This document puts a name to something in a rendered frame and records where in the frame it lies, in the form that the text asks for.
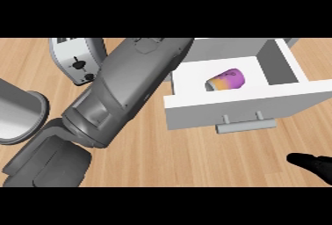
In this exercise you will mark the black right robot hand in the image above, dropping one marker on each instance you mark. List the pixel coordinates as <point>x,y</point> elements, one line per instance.
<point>314,164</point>

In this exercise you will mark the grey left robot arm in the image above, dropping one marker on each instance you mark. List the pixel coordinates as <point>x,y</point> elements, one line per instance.
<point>117,88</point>

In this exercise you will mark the white drawer front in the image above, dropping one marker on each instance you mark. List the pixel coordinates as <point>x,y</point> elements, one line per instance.
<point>243,105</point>

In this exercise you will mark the purple and orange can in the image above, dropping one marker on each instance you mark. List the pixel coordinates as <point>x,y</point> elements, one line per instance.
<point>228,79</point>

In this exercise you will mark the white open drawer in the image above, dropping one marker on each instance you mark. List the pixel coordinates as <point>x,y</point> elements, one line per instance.
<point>196,73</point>

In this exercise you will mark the silver toaster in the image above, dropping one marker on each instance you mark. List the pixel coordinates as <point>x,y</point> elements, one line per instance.
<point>80,61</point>

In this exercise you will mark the grey metal pot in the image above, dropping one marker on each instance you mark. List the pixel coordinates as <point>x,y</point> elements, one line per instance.
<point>17,114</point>

